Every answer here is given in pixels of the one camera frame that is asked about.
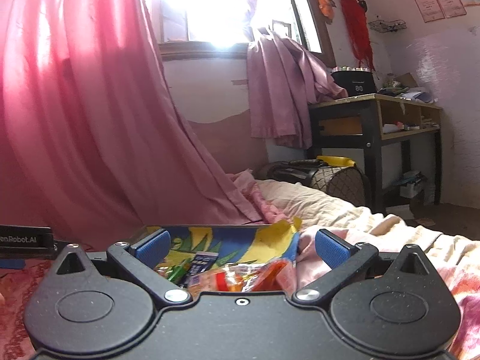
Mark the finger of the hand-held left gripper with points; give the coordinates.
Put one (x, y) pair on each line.
(11, 263)

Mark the window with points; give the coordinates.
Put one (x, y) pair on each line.
(210, 7)

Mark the shallow box with cartoon lining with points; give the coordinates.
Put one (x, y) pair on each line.
(232, 240)

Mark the pink floral bedsheet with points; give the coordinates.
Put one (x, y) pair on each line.
(18, 292)

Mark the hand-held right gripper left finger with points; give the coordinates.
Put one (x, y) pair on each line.
(152, 248)

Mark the lilac curtain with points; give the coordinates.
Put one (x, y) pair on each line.
(277, 90)

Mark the blue and white box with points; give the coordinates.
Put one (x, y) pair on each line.
(412, 183)

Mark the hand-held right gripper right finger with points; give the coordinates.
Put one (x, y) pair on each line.
(332, 248)

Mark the blue and white snack packet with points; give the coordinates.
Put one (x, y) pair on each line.
(200, 266)

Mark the red hanging ornament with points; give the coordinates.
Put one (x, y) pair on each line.
(356, 26)

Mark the black marker box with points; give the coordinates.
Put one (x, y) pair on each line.
(354, 82)

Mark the green snack packet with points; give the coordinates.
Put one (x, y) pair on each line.
(178, 272)

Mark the orange snack packet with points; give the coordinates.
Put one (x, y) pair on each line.
(266, 275)

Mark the pale pink floral blanket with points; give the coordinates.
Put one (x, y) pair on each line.
(412, 240)

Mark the papers on desk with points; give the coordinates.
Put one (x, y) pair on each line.
(408, 92)

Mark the wooden desk with black frame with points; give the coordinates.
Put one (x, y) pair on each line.
(371, 120)

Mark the yellow plastic item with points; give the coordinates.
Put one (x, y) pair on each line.
(333, 160)

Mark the orange wall ornament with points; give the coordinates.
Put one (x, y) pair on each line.
(325, 7)

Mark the pink curtain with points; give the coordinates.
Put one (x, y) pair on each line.
(75, 101)

